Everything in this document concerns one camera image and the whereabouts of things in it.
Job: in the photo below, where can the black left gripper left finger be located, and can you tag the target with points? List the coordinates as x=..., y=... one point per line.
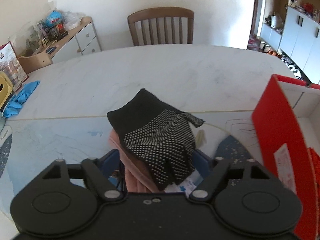
x=85, y=181

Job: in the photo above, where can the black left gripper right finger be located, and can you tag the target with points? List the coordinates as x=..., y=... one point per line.
x=217, y=173

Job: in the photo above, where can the pink fleece hat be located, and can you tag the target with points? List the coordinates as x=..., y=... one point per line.
x=137, y=176

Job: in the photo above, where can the black dotted glove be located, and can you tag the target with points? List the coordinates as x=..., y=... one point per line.
x=159, y=135

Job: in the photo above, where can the red and white cardboard box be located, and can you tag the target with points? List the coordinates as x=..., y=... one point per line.
x=286, y=121

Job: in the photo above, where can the blue patterned table mat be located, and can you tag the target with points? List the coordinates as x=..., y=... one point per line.
x=36, y=143

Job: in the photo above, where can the red cloth in box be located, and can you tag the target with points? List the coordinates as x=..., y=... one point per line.
x=316, y=165

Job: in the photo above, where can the blue rubber glove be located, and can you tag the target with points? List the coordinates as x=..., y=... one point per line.
x=15, y=104

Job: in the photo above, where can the wooden tray box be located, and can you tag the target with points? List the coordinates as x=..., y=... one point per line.
x=35, y=62

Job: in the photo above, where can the white wooden sideboard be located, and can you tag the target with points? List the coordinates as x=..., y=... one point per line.
x=80, y=41

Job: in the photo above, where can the white tall cabinet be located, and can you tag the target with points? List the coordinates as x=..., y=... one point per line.
x=299, y=40

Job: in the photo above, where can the wooden chair behind table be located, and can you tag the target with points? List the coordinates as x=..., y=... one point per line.
x=161, y=25

